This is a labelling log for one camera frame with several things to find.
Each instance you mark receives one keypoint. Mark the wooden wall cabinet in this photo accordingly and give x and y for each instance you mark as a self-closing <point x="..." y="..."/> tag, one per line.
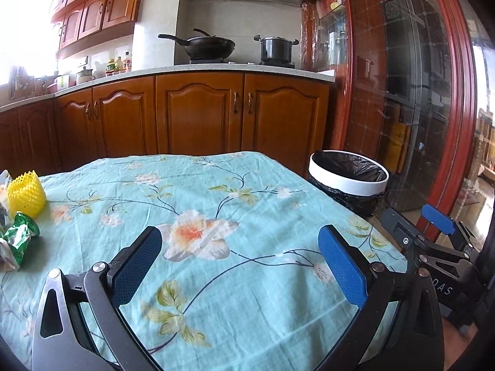
<point x="96" y="11"/>

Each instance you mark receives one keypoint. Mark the teal floral tablecloth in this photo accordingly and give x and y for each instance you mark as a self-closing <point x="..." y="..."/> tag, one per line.
<point x="251" y="309"/>

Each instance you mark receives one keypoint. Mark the red framed glass door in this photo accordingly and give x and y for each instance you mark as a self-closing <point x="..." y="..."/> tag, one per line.
<point x="406" y="85"/>

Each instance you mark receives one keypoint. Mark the black wok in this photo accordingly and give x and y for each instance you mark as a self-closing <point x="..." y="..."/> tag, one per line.
<point x="209" y="46"/>

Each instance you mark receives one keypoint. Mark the white mug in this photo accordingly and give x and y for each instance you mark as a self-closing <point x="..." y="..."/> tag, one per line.
<point x="62" y="82"/>

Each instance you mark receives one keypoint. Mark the gas stove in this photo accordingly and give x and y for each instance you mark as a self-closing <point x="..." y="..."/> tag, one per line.
<point x="239" y="62"/>

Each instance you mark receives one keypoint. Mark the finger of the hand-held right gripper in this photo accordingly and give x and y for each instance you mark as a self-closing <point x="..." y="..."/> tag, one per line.
<point x="437" y="218"/>
<point x="402" y="227"/>

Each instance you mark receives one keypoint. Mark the green crinkled wrapper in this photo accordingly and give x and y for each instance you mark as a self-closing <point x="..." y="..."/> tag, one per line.
<point x="21" y="235"/>

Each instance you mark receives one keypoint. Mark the green label jar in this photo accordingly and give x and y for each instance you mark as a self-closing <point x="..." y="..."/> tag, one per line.
<point x="110" y="68"/>

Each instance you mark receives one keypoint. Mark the wooden base cabinet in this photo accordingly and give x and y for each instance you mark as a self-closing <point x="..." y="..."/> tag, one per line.
<point x="201" y="116"/>

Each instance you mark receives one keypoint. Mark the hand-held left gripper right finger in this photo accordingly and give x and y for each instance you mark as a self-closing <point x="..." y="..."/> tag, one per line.
<point x="344" y="262"/>

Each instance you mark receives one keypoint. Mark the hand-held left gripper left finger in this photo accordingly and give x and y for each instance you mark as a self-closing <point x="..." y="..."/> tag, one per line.
<point x="135" y="266"/>

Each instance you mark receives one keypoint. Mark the white bin with black bag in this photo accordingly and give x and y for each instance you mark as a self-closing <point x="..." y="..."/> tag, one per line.
<point x="348" y="186"/>

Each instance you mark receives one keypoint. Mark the black cooking pot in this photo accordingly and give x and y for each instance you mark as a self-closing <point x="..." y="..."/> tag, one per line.
<point x="275" y="50"/>

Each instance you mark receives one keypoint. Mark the red sauce bottle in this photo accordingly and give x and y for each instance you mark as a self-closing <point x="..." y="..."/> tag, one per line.
<point x="128" y="62"/>

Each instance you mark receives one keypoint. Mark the yellow oil bottle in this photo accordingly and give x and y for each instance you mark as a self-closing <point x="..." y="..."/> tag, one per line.
<point x="120" y="65"/>

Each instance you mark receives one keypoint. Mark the white kitchen countertop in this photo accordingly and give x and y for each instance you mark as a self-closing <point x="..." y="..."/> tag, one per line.
<point x="193" y="70"/>

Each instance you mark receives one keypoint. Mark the white lidded ceramic pot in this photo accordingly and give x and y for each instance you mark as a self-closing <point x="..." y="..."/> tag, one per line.
<point x="85" y="76"/>

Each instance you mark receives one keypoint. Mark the yellow foam fruit net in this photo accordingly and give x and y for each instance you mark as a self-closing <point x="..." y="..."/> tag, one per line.
<point x="27" y="197"/>

